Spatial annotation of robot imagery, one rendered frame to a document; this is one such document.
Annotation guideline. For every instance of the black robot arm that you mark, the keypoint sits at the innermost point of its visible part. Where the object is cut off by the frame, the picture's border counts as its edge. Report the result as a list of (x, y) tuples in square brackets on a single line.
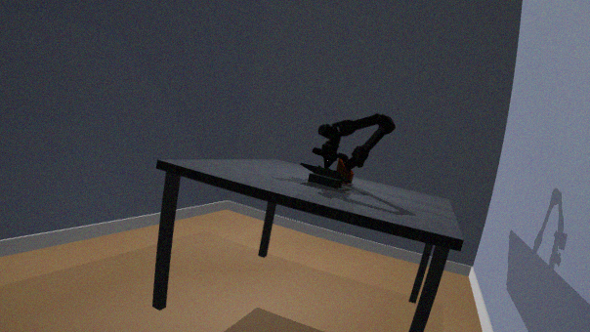
[(360, 153)]

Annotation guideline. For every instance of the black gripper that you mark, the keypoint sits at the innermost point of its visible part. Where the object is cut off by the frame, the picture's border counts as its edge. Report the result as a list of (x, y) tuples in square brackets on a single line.
[(330, 157)]

